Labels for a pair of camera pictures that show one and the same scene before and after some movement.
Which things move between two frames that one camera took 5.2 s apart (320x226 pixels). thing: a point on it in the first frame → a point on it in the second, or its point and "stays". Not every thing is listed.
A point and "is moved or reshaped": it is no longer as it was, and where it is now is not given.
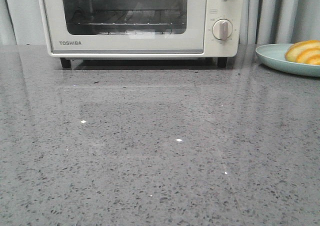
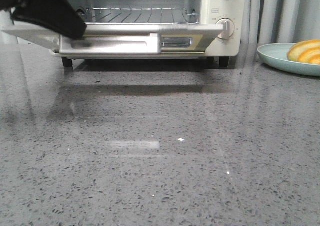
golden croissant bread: [307, 52] stays
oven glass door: [126, 19] is moved or reshaped
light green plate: [273, 55] stays
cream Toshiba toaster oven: [141, 22] stays
